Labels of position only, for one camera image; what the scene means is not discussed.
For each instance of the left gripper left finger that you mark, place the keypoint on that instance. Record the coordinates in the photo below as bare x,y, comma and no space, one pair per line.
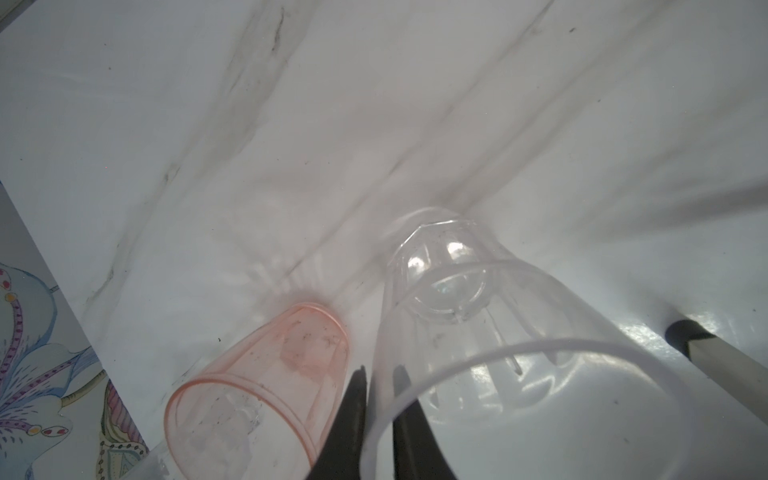
340,456

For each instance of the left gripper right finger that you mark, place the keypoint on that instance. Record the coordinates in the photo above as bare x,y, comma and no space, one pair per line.
416,454

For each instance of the pink tinted glass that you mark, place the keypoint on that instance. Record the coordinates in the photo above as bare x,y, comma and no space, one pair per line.
264,407

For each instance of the clear glass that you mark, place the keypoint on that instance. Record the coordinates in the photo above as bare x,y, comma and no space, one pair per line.
516,375

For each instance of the chrome two-tier dish rack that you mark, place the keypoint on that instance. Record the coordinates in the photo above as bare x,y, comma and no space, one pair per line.
739,375

